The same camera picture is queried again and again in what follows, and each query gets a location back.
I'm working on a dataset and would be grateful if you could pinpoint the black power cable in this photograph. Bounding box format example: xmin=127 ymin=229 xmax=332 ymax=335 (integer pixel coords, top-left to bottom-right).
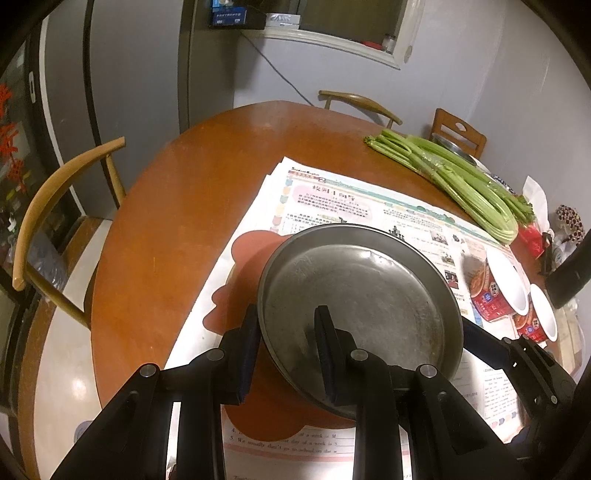
xmin=239 ymin=30 xmax=324 ymax=109

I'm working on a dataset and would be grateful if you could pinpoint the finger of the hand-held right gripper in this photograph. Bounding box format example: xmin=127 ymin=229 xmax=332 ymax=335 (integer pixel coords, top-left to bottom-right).
xmin=462 ymin=318 xmax=575 ymax=416

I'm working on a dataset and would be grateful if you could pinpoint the white tissue paper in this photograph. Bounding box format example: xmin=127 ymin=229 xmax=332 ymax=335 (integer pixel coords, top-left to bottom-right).
xmin=522 ymin=175 xmax=550 ymax=232

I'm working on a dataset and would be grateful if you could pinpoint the steel plate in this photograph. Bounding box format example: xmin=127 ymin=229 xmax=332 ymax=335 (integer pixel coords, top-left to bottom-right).
xmin=256 ymin=224 xmax=465 ymax=421

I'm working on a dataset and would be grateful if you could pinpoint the red tissue box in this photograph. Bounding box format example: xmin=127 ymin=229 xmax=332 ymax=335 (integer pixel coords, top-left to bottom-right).
xmin=517 ymin=222 xmax=552 ymax=259

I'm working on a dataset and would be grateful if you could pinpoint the red instant noodle bowl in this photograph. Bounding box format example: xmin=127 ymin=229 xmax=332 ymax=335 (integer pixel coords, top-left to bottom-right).
xmin=512 ymin=284 xmax=559 ymax=342
xmin=468 ymin=247 xmax=529 ymax=321

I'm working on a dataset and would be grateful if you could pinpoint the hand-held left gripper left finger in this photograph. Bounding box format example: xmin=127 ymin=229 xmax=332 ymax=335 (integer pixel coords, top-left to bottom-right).
xmin=48 ymin=302 xmax=262 ymax=480

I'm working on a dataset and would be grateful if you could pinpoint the celery bunch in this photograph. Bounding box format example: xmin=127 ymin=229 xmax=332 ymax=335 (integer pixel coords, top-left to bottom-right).
xmin=406 ymin=134 xmax=536 ymax=223
xmin=364 ymin=130 xmax=520 ymax=245

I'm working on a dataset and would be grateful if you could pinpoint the blue packet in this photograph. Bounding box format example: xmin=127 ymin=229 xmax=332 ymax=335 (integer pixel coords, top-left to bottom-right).
xmin=210 ymin=0 xmax=266 ymax=28

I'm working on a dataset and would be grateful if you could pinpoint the grey double door refrigerator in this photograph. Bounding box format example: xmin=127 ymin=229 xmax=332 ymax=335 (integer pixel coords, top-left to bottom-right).
xmin=44 ymin=0 xmax=236 ymax=217

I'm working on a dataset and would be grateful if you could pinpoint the spotted ornament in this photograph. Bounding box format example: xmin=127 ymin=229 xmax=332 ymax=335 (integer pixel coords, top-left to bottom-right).
xmin=554 ymin=205 xmax=585 ymax=246

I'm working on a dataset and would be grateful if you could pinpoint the small steel basin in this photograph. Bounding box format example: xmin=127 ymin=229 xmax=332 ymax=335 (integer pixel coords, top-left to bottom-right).
xmin=434 ymin=134 xmax=479 ymax=168

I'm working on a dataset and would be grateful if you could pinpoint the curved back wooden chair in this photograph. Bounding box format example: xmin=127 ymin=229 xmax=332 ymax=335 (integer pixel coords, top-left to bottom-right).
xmin=11 ymin=136 xmax=126 ymax=329
xmin=318 ymin=90 xmax=402 ymax=130

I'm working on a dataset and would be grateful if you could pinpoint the black carrying strap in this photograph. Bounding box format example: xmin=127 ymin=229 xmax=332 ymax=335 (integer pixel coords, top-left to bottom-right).
xmin=538 ymin=233 xmax=556 ymax=278

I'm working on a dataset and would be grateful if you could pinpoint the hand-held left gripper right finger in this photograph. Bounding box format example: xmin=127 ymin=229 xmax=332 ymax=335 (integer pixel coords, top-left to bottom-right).
xmin=314 ymin=305 xmax=513 ymax=480

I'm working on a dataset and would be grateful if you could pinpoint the printed newspaper sheet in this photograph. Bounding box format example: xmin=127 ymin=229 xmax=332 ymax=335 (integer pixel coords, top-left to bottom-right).
xmin=164 ymin=157 xmax=578 ymax=480

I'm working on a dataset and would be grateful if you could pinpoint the red paper door decoration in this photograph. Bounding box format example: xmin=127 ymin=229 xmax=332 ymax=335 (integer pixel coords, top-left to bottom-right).
xmin=0 ymin=83 xmax=27 ymax=191

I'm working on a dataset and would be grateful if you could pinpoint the black thermos bottle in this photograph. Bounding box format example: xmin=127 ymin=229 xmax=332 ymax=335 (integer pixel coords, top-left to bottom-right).
xmin=547 ymin=231 xmax=591 ymax=310

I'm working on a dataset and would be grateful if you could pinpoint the dark glass door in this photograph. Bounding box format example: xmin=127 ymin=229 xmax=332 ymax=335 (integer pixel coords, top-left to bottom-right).
xmin=0 ymin=37 xmax=88 ymax=324

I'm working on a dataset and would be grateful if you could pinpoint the white framed window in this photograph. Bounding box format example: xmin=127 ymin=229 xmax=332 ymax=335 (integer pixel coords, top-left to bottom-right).
xmin=182 ymin=0 xmax=426 ymax=71

